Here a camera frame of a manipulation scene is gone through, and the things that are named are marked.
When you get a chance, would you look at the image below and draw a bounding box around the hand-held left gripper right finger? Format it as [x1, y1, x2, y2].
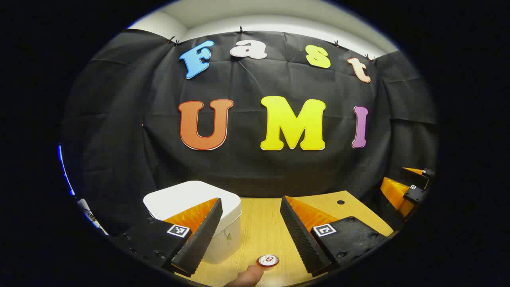
[280, 195, 395, 278]

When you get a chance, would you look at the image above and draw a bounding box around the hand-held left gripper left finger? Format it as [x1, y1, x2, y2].
[107, 197, 224, 278]

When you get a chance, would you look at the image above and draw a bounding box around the red pop can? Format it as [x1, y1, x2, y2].
[256, 254, 280, 269]

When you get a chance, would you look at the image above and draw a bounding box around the white desktop garbage bin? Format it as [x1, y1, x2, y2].
[143, 181, 243, 264]

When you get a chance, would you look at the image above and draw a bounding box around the wooden desktop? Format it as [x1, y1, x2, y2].
[175, 191, 395, 287]

